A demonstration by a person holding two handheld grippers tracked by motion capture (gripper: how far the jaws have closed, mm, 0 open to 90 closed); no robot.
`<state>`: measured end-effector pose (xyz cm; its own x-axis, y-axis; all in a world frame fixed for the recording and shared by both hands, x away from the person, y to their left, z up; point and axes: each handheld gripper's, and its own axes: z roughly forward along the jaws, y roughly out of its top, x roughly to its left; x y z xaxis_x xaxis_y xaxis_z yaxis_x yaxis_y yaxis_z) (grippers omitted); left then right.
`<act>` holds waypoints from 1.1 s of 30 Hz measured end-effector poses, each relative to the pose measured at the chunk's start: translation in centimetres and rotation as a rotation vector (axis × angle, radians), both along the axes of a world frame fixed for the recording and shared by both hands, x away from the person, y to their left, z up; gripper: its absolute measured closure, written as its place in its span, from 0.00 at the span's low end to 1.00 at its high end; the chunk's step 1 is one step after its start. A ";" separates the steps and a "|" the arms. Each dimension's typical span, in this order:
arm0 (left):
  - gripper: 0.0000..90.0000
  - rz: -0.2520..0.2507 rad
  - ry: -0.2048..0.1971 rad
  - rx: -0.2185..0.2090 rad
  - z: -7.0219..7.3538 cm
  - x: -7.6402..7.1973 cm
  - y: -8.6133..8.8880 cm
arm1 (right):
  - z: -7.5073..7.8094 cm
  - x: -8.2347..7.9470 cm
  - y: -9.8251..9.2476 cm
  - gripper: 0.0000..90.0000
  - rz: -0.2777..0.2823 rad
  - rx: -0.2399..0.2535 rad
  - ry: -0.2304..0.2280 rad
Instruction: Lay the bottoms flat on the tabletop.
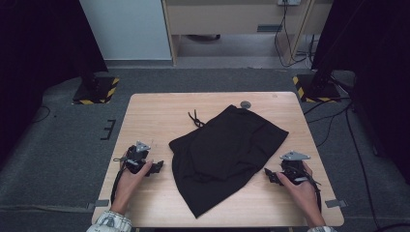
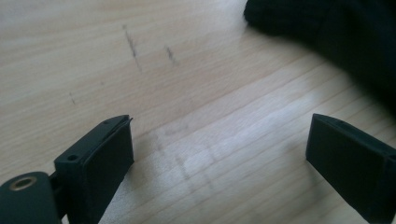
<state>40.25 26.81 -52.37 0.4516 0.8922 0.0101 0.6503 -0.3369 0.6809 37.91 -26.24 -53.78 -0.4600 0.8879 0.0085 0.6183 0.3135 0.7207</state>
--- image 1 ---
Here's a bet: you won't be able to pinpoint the black curtain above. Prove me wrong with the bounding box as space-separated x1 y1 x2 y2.
0 0 109 163
310 0 410 186

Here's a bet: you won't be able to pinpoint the grey tape strip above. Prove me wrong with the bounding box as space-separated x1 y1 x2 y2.
86 199 111 211
324 198 349 209

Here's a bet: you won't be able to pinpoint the left hand-held gripper cable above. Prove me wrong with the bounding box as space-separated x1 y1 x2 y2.
109 166 128 206

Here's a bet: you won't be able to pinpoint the person's right hand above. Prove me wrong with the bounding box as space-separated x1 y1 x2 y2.
276 161 321 214

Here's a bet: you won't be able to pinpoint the right striped shirt sleeve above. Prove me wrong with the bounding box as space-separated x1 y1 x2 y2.
307 225 338 232

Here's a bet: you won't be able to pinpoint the striped shirt sleeve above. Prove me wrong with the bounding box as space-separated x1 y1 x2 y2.
85 210 133 232
307 225 338 232

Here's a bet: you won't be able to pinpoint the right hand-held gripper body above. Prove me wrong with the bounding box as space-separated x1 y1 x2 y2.
279 151 312 186

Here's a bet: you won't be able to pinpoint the person's left hand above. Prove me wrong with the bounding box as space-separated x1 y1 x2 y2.
111 159 155 209

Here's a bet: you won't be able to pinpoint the grey desk label holder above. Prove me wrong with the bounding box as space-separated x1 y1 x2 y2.
256 23 284 34

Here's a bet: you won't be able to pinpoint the light wooden desk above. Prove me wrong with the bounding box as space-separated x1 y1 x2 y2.
161 0 335 68

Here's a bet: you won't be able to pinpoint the left striped shirt sleeve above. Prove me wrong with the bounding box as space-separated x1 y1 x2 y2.
85 210 133 232

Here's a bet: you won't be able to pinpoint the dark object under desk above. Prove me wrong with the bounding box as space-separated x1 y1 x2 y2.
186 34 222 44

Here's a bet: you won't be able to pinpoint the long black floor cable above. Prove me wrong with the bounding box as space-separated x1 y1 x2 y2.
344 105 410 232

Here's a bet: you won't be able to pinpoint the thin black floor cable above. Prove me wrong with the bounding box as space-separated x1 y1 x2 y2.
31 104 52 125

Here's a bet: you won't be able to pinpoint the black power cables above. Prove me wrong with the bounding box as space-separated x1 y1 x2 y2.
273 2 316 70

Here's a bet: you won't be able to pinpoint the white panel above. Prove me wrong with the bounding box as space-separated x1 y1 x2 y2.
78 0 173 62

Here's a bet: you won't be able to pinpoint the black pants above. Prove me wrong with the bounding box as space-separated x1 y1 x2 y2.
168 104 290 219

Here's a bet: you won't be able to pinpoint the black stand with striped base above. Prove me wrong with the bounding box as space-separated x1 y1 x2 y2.
72 69 121 105
291 66 343 103

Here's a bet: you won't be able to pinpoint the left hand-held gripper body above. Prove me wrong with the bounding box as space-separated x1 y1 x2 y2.
113 140 153 176

